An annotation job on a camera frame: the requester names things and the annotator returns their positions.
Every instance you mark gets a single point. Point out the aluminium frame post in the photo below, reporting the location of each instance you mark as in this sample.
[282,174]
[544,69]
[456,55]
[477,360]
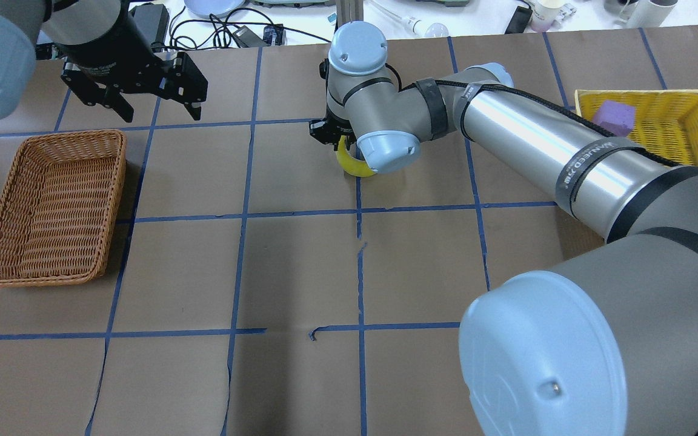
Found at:
[349,11]

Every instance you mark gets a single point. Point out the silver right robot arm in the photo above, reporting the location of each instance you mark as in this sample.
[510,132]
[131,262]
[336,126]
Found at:
[604,343]

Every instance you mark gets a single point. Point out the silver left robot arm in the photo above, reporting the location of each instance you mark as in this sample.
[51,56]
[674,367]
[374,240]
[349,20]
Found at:
[21,22]

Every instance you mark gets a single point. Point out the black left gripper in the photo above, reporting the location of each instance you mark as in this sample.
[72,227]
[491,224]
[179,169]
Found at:
[102,37]

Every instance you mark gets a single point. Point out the blue grey plate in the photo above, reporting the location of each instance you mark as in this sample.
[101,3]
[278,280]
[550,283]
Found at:
[207,8]

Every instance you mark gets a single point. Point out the black power adapter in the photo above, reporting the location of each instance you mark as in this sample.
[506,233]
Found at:
[520,20]

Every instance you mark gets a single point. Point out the yellow tape roll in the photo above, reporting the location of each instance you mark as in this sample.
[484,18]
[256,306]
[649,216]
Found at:
[351,165]

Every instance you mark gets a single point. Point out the purple foam cube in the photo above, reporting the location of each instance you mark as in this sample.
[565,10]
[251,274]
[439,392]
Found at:
[616,117]

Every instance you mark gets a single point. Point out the yellow woven basket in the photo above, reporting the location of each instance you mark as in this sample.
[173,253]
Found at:
[666,121]

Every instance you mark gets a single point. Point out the white mug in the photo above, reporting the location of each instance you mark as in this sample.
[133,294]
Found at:
[645,14]

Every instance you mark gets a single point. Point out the light bulb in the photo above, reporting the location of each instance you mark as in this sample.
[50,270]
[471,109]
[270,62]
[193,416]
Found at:
[413,25]

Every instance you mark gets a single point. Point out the brown wicker basket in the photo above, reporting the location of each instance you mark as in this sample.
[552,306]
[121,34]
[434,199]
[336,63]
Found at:
[59,206]

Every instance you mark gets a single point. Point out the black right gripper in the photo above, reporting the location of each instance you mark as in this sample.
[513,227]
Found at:
[326,131]

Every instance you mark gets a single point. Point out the purple white cup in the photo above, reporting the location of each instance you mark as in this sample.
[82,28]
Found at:
[544,13]

